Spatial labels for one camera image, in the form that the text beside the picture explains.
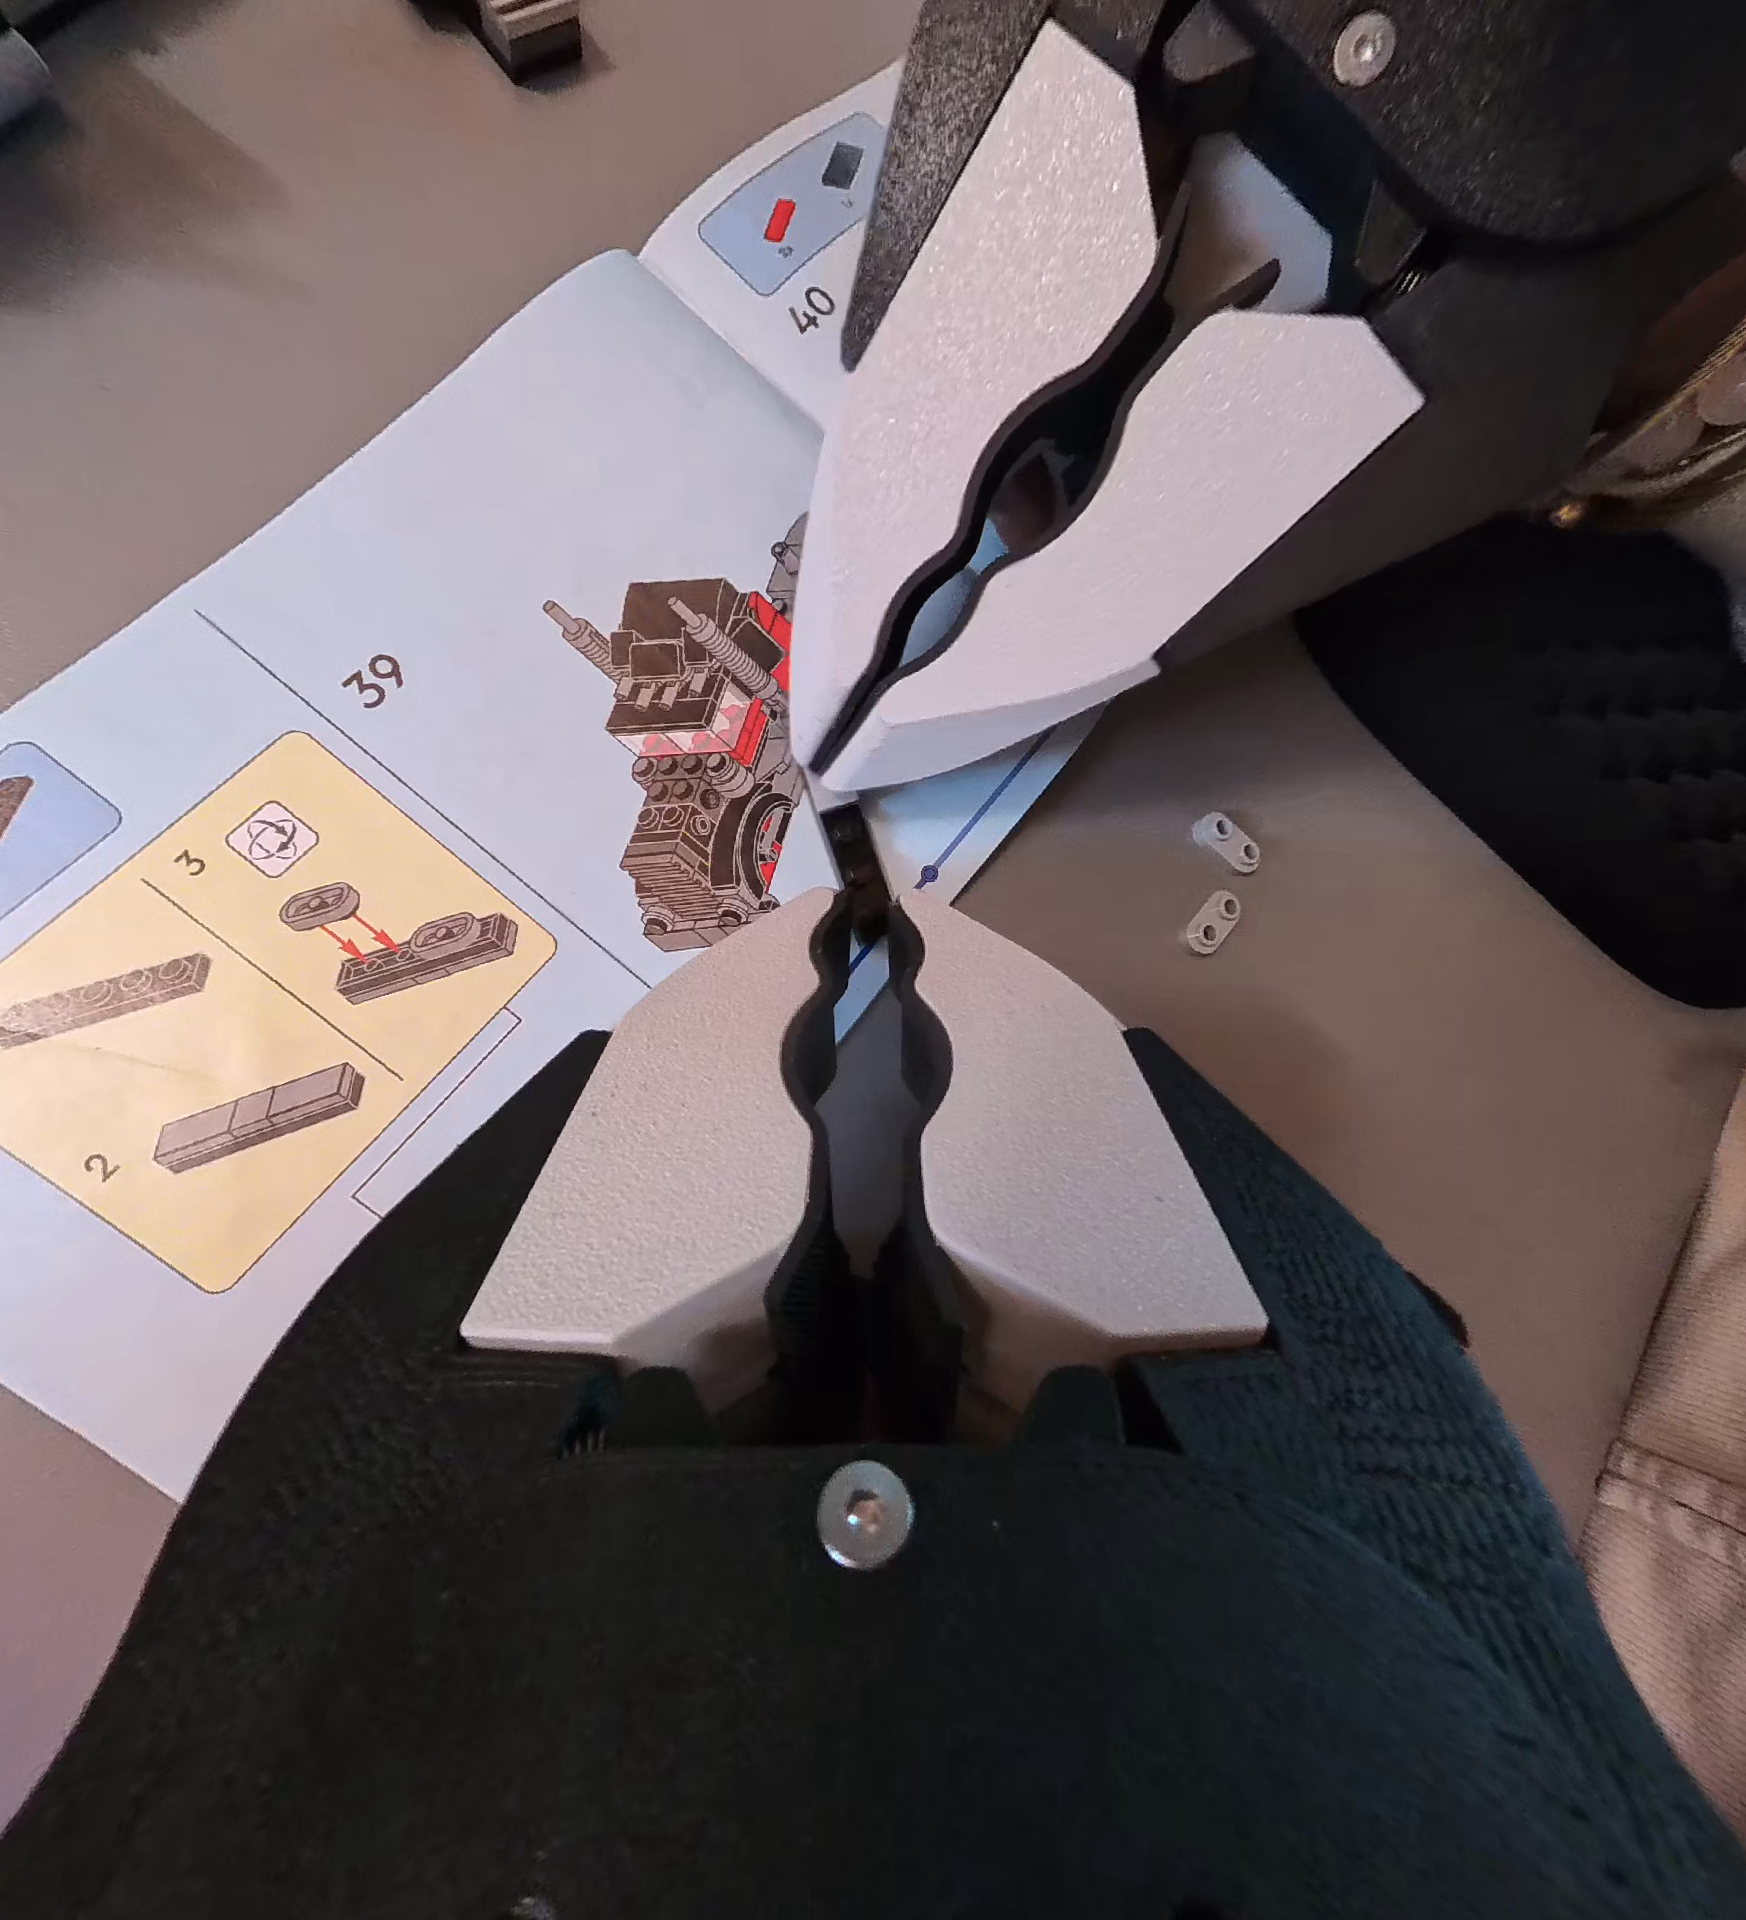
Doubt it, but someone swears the long black lego plate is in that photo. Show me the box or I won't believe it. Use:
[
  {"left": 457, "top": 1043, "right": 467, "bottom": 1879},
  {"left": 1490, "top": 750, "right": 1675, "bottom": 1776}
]
[{"left": 821, "top": 809, "right": 876, "bottom": 979}]

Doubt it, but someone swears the small grey lego sub-assembly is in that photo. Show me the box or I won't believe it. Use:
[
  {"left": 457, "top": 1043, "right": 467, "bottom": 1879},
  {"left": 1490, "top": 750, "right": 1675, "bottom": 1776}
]
[{"left": 414, "top": 0, "right": 587, "bottom": 81}]

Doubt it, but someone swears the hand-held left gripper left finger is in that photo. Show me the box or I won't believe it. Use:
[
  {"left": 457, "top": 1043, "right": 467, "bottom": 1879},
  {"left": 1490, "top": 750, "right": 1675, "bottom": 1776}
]
[{"left": 458, "top": 885, "right": 838, "bottom": 1420}]

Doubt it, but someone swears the black quilted pad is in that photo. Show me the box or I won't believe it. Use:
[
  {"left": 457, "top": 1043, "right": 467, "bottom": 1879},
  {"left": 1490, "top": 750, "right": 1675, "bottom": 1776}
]
[{"left": 1292, "top": 525, "right": 1746, "bottom": 1040}]

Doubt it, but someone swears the lego instruction booklet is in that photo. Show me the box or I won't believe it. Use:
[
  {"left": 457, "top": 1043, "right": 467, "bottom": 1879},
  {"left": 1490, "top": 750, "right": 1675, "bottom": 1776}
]
[{"left": 0, "top": 59, "right": 1100, "bottom": 1503}]

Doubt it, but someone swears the white bead bracelet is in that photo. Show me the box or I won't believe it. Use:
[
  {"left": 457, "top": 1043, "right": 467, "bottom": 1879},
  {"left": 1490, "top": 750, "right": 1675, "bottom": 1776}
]
[{"left": 1576, "top": 285, "right": 1746, "bottom": 488}]

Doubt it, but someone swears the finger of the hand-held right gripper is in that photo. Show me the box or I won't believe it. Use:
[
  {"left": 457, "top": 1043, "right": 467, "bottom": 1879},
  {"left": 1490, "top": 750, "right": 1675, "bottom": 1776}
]
[
  {"left": 792, "top": 15, "right": 1195, "bottom": 774},
  {"left": 810, "top": 307, "right": 1429, "bottom": 796}
]

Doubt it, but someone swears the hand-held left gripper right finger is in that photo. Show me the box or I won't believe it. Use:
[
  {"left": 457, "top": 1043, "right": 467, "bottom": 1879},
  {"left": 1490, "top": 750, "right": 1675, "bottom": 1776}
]
[{"left": 886, "top": 892, "right": 1270, "bottom": 1420}]

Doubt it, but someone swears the twisted gold bangle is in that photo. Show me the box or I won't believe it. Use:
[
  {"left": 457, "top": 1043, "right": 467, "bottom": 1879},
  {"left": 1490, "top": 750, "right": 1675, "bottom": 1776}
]
[{"left": 1548, "top": 421, "right": 1746, "bottom": 535}]

